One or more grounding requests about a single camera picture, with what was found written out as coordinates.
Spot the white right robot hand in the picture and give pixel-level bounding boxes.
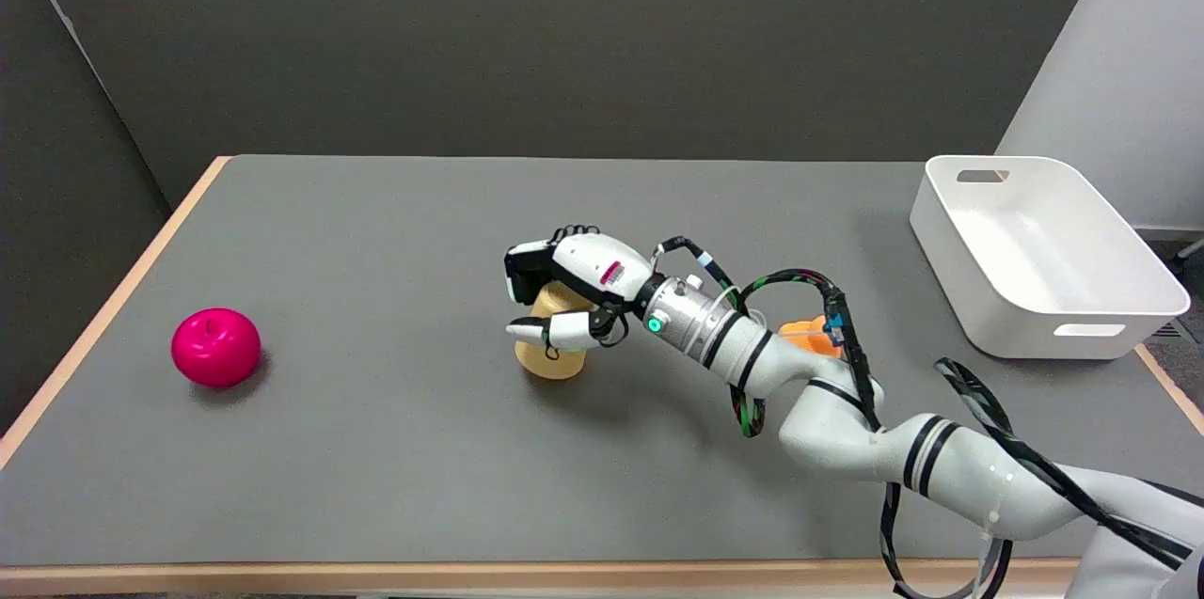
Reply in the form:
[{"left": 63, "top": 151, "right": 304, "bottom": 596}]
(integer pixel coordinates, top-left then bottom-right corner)
[{"left": 504, "top": 225, "right": 656, "bottom": 355}]

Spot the yellow cup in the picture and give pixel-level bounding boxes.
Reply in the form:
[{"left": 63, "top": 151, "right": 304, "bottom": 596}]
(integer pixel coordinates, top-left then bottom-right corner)
[{"left": 515, "top": 280, "right": 596, "bottom": 381}]

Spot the white plastic box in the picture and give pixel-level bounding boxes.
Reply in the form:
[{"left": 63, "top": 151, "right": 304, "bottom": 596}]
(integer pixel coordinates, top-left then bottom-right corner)
[{"left": 909, "top": 155, "right": 1192, "bottom": 361}]

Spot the orange toy fruit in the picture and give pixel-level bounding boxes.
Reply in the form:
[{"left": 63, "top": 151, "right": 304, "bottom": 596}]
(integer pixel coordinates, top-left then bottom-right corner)
[{"left": 780, "top": 317, "right": 844, "bottom": 359}]

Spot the magenta toy apple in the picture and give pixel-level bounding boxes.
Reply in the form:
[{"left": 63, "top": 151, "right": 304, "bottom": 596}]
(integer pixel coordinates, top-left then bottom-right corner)
[{"left": 171, "top": 307, "right": 261, "bottom": 388}]

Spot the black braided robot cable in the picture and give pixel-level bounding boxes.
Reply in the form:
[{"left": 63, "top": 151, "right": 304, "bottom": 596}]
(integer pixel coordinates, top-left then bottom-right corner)
[{"left": 652, "top": 237, "right": 882, "bottom": 439}]

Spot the black strap cable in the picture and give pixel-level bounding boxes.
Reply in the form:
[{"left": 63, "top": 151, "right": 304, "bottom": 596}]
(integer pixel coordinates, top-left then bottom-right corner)
[{"left": 879, "top": 357, "right": 1194, "bottom": 599}]

